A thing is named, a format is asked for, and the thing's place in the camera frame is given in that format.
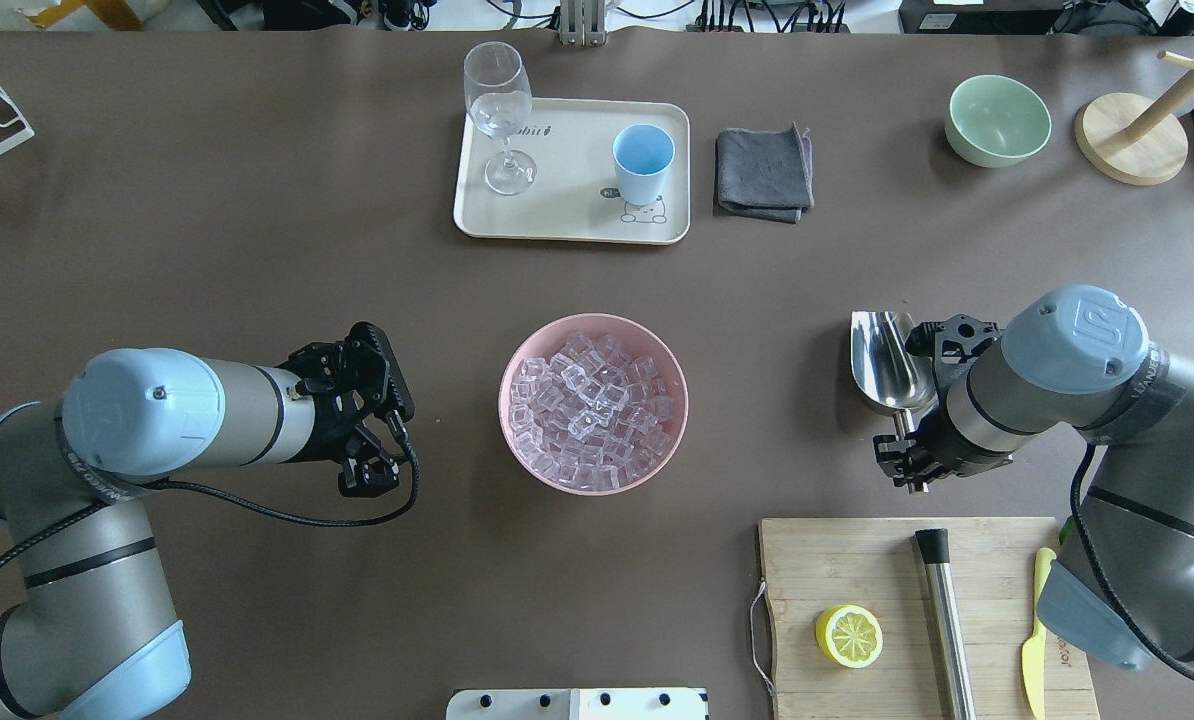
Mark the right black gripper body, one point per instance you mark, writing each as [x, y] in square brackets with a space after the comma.
[947, 447]

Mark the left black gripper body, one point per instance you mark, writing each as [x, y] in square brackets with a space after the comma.
[329, 432]

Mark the steel ice scoop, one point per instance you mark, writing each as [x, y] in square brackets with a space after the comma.
[893, 380]

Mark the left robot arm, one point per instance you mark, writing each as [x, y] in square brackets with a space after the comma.
[98, 636]

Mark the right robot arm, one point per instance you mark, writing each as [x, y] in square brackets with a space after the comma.
[1122, 587]

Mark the pink bowl of ice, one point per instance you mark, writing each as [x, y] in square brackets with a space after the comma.
[593, 404]

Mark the blue cup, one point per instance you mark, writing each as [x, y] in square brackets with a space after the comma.
[643, 155]

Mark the steel muddler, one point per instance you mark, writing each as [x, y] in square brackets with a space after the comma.
[935, 554]

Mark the wooden cutting board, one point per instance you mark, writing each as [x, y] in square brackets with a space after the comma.
[812, 564]

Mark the half lemon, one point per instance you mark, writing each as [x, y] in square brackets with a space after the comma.
[849, 635]

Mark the yellow plastic knife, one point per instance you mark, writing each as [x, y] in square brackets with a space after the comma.
[1032, 653]

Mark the cream serving tray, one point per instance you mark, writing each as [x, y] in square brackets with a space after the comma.
[575, 196]

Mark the grey folded cloth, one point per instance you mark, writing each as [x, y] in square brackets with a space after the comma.
[765, 175]

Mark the clear wine glass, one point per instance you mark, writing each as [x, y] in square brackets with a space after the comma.
[498, 101]

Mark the green bowl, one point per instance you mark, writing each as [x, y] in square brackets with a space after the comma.
[996, 121]

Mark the wooden mug tree stand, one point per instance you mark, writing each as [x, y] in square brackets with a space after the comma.
[1136, 139]

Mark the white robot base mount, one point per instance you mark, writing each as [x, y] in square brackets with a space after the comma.
[580, 703]

